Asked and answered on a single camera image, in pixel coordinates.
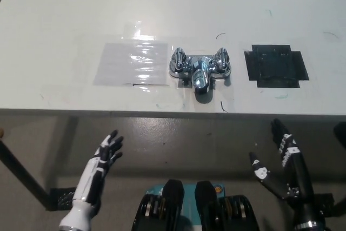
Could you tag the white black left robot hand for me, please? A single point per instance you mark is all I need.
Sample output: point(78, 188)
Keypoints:
point(92, 171)

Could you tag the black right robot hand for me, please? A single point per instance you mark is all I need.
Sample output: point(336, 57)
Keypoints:
point(297, 177)

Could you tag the chrome faucet body with spout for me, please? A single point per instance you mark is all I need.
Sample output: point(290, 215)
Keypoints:
point(199, 76)

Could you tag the black floor foot plate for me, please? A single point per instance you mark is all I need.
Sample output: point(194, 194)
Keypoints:
point(328, 201)
point(63, 198)

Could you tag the black metal table leg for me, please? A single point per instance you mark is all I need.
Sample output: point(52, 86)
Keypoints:
point(21, 171)

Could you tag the black tape square patch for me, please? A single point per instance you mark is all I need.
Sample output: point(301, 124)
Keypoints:
point(275, 66)

